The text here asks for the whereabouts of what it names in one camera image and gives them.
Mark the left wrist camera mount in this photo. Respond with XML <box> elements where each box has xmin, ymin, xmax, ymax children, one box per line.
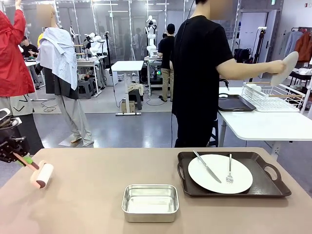
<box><xmin>8</xmin><ymin>117</ymin><xmax>23</xmax><ymax>128</ymax></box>

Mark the cardboard box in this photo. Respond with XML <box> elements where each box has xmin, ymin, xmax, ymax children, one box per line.
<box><xmin>121</xmin><ymin>100</ymin><xmax>136</xmax><ymax>114</ymax></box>

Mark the tall white background robot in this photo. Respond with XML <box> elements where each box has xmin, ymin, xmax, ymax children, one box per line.
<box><xmin>145</xmin><ymin>16</ymin><xmax>157</xmax><ymax>53</ymax></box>

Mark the brown serving tray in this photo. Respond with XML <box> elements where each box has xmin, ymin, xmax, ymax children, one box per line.
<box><xmin>217</xmin><ymin>94</ymin><xmax>257</xmax><ymax>112</ymax></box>
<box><xmin>177</xmin><ymin>151</ymin><xmax>292</xmax><ymax>198</ymax></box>

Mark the dark grey plastic stool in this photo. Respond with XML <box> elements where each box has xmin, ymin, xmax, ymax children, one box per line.
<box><xmin>209</xmin><ymin>119</ymin><xmax>219</xmax><ymax>148</ymax></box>

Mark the white bowl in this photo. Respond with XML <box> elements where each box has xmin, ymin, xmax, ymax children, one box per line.
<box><xmin>245</xmin><ymin>83</ymin><xmax>267</xmax><ymax>98</ymax></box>

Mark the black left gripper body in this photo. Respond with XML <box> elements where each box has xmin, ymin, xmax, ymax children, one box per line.
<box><xmin>0</xmin><ymin>136</ymin><xmax>18</xmax><ymax>163</ymax></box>

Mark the person in black T-shirt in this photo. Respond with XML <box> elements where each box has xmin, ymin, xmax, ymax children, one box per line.
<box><xmin>170</xmin><ymin>0</ymin><xmax>235</xmax><ymax>149</ymax></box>

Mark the beige crumpled cloth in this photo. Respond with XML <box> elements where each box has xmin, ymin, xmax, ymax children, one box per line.
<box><xmin>128</xmin><ymin>82</ymin><xmax>144</xmax><ymax>95</ymax></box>

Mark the white wire dish rack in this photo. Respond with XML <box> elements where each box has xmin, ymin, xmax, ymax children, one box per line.
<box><xmin>242</xmin><ymin>82</ymin><xmax>307</xmax><ymax>113</ymax></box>

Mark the pink lint roller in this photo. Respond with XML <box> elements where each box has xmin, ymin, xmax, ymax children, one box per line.
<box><xmin>13</xmin><ymin>153</ymin><xmax>54</xmax><ymax>190</ymax></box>

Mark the mannequin in pale blue shirt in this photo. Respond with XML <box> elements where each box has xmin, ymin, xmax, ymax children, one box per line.
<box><xmin>36</xmin><ymin>4</ymin><xmax>95</xmax><ymax>148</ymax></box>

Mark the rectangular metal tin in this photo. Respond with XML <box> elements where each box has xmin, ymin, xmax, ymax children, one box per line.
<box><xmin>121</xmin><ymin>184</ymin><xmax>180</xmax><ymax>223</ymax></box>

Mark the orange jacket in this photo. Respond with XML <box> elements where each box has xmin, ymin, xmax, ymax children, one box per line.
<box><xmin>293</xmin><ymin>31</ymin><xmax>312</xmax><ymax>63</ymax></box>

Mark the black side table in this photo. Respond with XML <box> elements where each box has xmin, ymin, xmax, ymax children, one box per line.
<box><xmin>289</xmin><ymin>71</ymin><xmax>312</xmax><ymax>88</ymax></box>

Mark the silver table knife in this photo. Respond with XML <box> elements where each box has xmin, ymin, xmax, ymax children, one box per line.
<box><xmin>193</xmin><ymin>150</ymin><xmax>222</xmax><ymax>184</ymax></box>

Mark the seated person in black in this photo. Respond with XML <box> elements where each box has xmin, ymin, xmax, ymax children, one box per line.
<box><xmin>20</xmin><ymin>36</ymin><xmax>39</xmax><ymax>58</ymax></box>

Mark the white round plate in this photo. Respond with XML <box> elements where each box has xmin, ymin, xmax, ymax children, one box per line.
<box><xmin>188</xmin><ymin>154</ymin><xmax>254</xmax><ymax>195</ymax></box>
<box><xmin>270</xmin><ymin>51</ymin><xmax>299</xmax><ymax>87</ymax></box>

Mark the large white table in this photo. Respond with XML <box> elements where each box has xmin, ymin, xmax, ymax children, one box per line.
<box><xmin>217</xmin><ymin>86</ymin><xmax>312</xmax><ymax>161</ymax></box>

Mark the person's right forearm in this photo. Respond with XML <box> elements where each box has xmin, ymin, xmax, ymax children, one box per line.
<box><xmin>240</xmin><ymin>59</ymin><xmax>273</xmax><ymax>80</ymax></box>

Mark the mannequin in red jacket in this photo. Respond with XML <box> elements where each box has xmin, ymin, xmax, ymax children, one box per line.
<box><xmin>0</xmin><ymin>0</ymin><xmax>45</xmax><ymax>156</ymax></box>

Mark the black bag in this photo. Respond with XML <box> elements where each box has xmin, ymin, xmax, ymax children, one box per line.
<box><xmin>234</xmin><ymin>48</ymin><xmax>252</xmax><ymax>64</ymax></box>

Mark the black tripod stand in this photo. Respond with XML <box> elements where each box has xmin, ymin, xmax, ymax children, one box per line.
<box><xmin>249</xmin><ymin>25</ymin><xmax>268</xmax><ymax>83</ymax></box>

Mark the small white desk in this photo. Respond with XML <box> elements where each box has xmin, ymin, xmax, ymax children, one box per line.
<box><xmin>111</xmin><ymin>60</ymin><xmax>144</xmax><ymax>117</ymax></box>

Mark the black low stool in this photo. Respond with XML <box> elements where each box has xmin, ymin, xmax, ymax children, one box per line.
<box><xmin>128</xmin><ymin>90</ymin><xmax>143</xmax><ymax>110</ymax></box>

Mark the equipment workbench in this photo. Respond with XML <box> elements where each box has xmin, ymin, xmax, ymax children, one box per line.
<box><xmin>144</xmin><ymin>55</ymin><xmax>163</xmax><ymax>89</ymax></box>

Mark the silver fork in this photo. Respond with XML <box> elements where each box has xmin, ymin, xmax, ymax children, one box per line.
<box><xmin>225</xmin><ymin>153</ymin><xmax>234</xmax><ymax>185</ymax></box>

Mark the person in khaki trousers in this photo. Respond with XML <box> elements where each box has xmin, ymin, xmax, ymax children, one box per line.
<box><xmin>157</xmin><ymin>23</ymin><xmax>176</xmax><ymax>102</ymax></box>

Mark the grey blue hanging shirt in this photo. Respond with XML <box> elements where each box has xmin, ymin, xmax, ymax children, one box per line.
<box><xmin>284</xmin><ymin>30</ymin><xmax>303</xmax><ymax>57</ymax></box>

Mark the grey step stool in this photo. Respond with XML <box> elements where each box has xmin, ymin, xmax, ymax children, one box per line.
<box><xmin>78</xmin><ymin>78</ymin><xmax>98</xmax><ymax>99</ymax></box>

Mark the person's right hand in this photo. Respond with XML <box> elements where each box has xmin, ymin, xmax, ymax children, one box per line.
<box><xmin>267</xmin><ymin>59</ymin><xmax>288</xmax><ymax>75</ymax></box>

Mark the white background desk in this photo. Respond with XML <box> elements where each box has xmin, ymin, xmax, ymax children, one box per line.
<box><xmin>77</xmin><ymin>55</ymin><xmax>108</xmax><ymax>96</ymax></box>

